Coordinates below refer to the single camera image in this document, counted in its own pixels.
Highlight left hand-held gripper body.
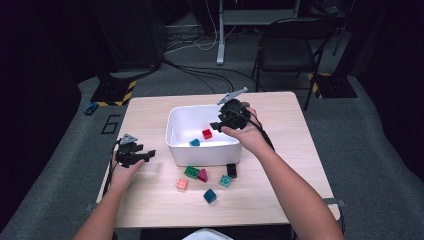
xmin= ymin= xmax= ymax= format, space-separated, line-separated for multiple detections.
xmin=114 ymin=133 xmax=145 ymax=169

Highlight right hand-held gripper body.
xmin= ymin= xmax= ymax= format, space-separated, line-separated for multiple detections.
xmin=217 ymin=87 xmax=252 ymax=132

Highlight white plastic bin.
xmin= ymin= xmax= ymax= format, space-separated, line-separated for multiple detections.
xmin=165 ymin=104 xmax=243 ymax=167

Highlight green toy brick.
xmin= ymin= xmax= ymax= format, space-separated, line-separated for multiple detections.
xmin=184 ymin=165 xmax=201 ymax=180

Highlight dark blue sloped toy brick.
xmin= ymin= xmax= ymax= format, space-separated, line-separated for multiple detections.
xmin=203 ymin=188 xmax=218 ymax=205

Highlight person's left hand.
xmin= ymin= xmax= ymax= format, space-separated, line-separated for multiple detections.
xmin=108 ymin=159 xmax=146 ymax=193

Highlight person's right hand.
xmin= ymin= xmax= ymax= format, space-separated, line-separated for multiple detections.
xmin=221 ymin=107 xmax=268 ymax=158

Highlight small blue object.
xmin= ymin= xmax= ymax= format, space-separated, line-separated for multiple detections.
xmin=83 ymin=101 xmax=100 ymax=116

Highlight black yellow-striped stand base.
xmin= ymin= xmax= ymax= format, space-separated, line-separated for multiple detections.
xmin=308 ymin=72 xmax=358 ymax=99
xmin=89 ymin=74 xmax=138 ymax=108

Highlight black folding chair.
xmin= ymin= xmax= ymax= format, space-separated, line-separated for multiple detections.
xmin=251 ymin=17 xmax=338 ymax=112

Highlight person's white shirt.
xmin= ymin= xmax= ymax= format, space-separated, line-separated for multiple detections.
xmin=181 ymin=228 xmax=233 ymax=240

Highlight left hand-held gripper cable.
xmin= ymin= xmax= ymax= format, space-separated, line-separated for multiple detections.
xmin=103 ymin=139 xmax=122 ymax=198

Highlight hand-held gripper cable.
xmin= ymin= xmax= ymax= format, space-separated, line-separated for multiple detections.
xmin=103 ymin=139 xmax=122 ymax=198
xmin=239 ymin=109 xmax=276 ymax=152

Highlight right hand-held gripper cable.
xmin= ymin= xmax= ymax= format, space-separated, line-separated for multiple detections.
xmin=239 ymin=109 xmax=276 ymax=152

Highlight black floor cables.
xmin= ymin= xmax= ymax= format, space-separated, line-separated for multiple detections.
xmin=163 ymin=58 xmax=258 ymax=95

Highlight white floor cables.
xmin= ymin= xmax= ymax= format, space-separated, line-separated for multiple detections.
xmin=164 ymin=0 xmax=238 ymax=54

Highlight white desk frame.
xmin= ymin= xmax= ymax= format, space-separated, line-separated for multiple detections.
xmin=216 ymin=0 xmax=301 ymax=66

